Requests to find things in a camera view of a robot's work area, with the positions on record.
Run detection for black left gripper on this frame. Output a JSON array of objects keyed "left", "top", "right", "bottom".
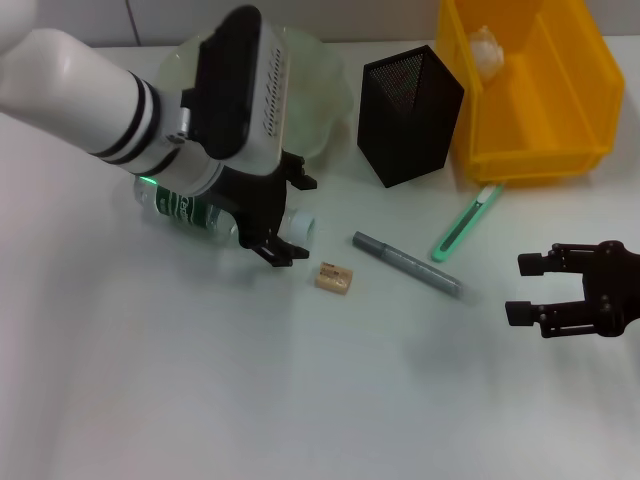
[{"left": 209, "top": 151, "right": 319, "bottom": 269}]

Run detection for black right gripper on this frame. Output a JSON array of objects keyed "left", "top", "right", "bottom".
[{"left": 504, "top": 240, "right": 640, "bottom": 341}]

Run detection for green utility knife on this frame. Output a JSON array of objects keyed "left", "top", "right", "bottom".
[{"left": 430, "top": 183, "right": 506, "bottom": 264}]

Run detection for clear water bottle green label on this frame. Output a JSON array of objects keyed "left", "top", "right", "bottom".
[{"left": 131, "top": 174, "right": 318, "bottom": 251}]

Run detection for beige eraser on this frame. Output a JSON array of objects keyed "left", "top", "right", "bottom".
[{"left": 313, "top": 262, "right": 354, "bottom": 297}]

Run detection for translucent green fruit bowl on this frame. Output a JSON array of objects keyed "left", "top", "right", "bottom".
[{"left": 158, "top": 27, "right": 354, "bottom": 162}]

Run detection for grey marker pen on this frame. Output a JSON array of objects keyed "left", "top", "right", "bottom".
[{"left": 352, "top": 230, "right": 465, "bottom": 299}]

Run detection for black mesh pen holder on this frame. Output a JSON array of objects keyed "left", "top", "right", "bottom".
[{"left": 356, "top": 44, "right": 466, "bottom": 189}]

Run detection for yellow plastic bin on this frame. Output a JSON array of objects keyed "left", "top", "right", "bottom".
[{"left": 433, "top": 0, "right": 627, "bottom": 189}]

